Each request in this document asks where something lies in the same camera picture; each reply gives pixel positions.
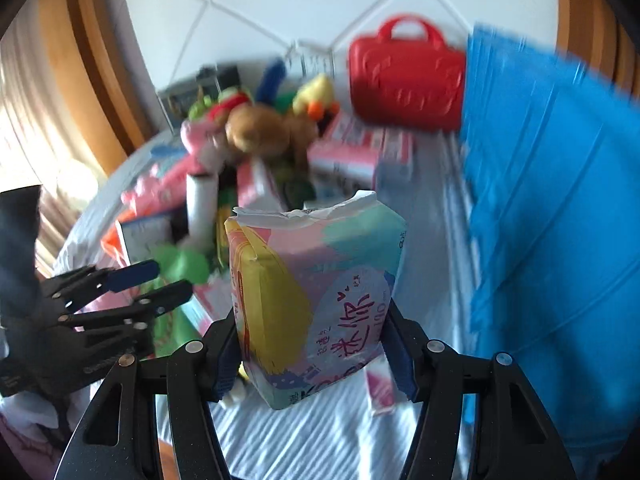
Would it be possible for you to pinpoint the person's left forearm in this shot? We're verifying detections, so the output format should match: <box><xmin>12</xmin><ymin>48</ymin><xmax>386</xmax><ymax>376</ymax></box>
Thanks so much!
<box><xmin>0</xmin><ymin>185</ymin><xmax>45</xmax><ymax>331</ymax></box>

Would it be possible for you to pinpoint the pink patterned packet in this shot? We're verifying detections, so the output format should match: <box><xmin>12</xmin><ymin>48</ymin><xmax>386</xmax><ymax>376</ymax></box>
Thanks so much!
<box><xmin>120</xmin><ymin>155</ymin><xmax>197</xmax><ymax>222</ymax></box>

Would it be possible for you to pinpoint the yellow plush duck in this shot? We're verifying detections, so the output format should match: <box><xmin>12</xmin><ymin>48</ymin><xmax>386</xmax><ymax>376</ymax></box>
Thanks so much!
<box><xmin>292</xmin><ymin>74</ymin><xmax>342</xmax><ymax>122</ymax></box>

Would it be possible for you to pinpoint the pink plush toy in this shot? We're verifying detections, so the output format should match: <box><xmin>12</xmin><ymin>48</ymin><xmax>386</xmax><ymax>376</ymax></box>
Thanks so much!
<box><xmin>180</xmin><ymin>120</ymin><xmax>236</xmax><ymax>177</ymax></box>

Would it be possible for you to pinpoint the orange white box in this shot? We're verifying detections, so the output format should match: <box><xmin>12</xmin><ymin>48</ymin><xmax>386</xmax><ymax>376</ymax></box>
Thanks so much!
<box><xmin>100</xmin><ymin>217</ymin><xmax>174</xmax><ymax>267</ymax></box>

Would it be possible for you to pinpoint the grey box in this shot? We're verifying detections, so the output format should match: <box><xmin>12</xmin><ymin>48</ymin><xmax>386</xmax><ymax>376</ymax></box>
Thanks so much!
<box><xmin>157</xmin><ymin>65</ymin><xmax>242</xmax><ymax>127</ymax></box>

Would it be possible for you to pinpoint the small pink packet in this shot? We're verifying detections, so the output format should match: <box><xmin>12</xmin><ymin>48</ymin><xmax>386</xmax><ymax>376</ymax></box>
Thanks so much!
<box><xmin>365</xmin><ymin>360</ymin><xmax>399</xmax><ymax>417</ymax></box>

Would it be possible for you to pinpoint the pink box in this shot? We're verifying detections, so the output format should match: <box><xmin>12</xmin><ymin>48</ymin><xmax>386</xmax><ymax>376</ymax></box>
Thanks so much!
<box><xmin>321</xmin><ymin>110</ymin><xmax>416</xmax><ymax>161</ymax></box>
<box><xmin>307</xmin><ymin>139</ymin><xmax>382</xmax><ymax>187</ymax></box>

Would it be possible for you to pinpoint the brown plush toy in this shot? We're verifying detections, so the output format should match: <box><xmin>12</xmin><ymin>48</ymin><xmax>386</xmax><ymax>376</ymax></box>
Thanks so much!
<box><xmin>224</xmin><ymin>105</ymin><xmax>318</xmax><ymax>161</ymax></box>

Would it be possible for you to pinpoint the dark green plush toy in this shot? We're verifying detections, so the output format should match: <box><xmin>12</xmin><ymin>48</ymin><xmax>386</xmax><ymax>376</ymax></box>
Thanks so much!
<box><xmin>276</xmin><ymin>160</ymin><xmax>319</xmax><ymax>207</ymax></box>

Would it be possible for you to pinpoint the white padded wooden headboard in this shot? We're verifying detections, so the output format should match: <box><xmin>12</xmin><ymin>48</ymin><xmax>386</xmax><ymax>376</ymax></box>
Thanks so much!
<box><xmin>40</xmin><ymin>0</ymin><xmax>640</xmax><ymax>171</ymax></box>

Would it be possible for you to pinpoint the white bottle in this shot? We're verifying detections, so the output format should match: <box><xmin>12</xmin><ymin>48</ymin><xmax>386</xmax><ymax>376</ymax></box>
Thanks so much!
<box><xmin>186</xmin><ymin>172</ymin><xmax>222</xmax><ymax>257</ymax></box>

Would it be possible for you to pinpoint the green red plush toy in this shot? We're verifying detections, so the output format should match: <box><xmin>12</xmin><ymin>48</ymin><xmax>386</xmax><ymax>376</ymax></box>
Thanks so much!
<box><xmin>187</xmin><ymin>87</ymin><xmax>253</xmax><ymax>122</ymax></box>

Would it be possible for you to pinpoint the blue plush piece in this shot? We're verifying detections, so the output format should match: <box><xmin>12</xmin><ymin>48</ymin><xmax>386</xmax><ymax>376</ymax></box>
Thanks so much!
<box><xmin>257</xmin><ymin>57</ymin><xmax>289</xmax><ymax>106</ymax></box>

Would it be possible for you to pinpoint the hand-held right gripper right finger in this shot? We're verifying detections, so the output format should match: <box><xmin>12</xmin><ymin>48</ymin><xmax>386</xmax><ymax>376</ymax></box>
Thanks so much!
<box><xmin>382</xmin><ymin>297</ymin><xmax>583</xmax><ymax>480</ymax></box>

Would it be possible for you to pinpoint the blue storage box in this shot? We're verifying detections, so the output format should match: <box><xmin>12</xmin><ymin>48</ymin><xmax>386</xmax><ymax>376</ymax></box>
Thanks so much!
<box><xmin>459</xmin><ymin>22</ymin><xmax>640</xmax><ymax>471</ymax></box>

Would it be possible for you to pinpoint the pink white carton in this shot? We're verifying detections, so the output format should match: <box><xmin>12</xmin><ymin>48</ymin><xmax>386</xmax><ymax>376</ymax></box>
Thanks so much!
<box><xmin>235</xmin><ymin>157</ymin><xmax>289</xmax><ymax>212</ymax></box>

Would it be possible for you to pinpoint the green plastic toy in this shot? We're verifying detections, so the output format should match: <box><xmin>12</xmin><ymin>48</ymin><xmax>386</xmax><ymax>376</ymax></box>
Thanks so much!
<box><xmin>150</xmin><ymin>245</ymin><xmax>212</xmax><ymax>287</ymax></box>

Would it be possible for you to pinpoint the red toy handbag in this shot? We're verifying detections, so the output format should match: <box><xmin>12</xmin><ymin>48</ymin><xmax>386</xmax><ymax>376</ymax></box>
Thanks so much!
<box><xmin>347</xmin><ymin>16</ymin><xmax>468</xmax><ymax>133</ymax></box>

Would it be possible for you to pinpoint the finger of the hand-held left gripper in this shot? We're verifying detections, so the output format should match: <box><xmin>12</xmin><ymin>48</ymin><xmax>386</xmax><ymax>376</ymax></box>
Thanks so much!
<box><xmin>57</xmin><ymin>280</ymin><xmax>195</xmax><ymax>330</ymax></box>
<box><xmin>39</xmin><ymin>259</ymin><xmax>161</xmax><ymax>307</ymax></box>

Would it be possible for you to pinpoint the pastel patterned pad packet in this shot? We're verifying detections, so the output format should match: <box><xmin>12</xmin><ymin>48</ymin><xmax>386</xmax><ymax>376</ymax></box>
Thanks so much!
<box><xmin>223</xmin><ymin>190</ymin><xmax>407</xmax><ymax>411</ymax></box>

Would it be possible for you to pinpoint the beige curtain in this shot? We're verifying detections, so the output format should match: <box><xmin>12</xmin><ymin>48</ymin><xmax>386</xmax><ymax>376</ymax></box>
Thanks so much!
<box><xmin>0</xmin><ymin>40</ymin><xmax>117</xmax><ymax>267</ymax></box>

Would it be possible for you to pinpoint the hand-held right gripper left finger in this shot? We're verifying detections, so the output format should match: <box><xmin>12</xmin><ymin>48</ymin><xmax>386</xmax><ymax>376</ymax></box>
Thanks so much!
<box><xmin>56</xmin><ymin>310</ymin><xmax>243</xmax><ymax>480</ymax></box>

